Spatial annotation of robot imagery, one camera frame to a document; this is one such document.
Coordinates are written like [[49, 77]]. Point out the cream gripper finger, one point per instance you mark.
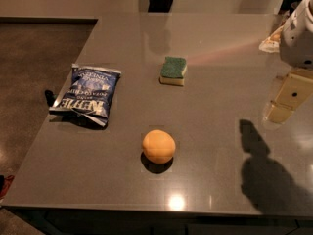
[[296, 88]]

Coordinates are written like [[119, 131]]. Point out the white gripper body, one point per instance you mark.
[[297, 44]]

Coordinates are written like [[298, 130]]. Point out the orange fruit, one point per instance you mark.
[[159, 147]]

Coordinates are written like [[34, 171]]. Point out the green yellow sponge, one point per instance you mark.
[[173, 71]]

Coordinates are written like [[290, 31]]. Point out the white snack packet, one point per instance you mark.
[[272, 43]]

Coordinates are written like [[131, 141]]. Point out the blue chip bag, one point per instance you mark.
[[89, 95]]

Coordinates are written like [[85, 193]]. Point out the red object at floor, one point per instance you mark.
[[5, 183]]

